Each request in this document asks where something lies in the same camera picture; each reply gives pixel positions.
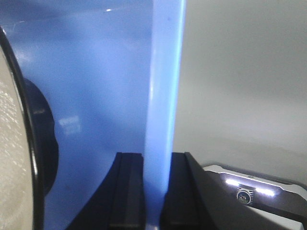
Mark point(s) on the blue plastic tray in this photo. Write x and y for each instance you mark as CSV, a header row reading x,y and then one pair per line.
x,y
109,72

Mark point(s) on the grey device with led lights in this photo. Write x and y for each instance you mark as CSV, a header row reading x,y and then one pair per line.
x,y
274,197

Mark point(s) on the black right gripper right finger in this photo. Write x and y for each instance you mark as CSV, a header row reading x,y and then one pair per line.
x,y
195,201

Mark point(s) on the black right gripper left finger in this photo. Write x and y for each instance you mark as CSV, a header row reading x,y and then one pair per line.
x,y
118,203

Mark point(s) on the beige plate with black rim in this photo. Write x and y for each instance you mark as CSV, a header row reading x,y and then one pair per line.
x,y
29,152

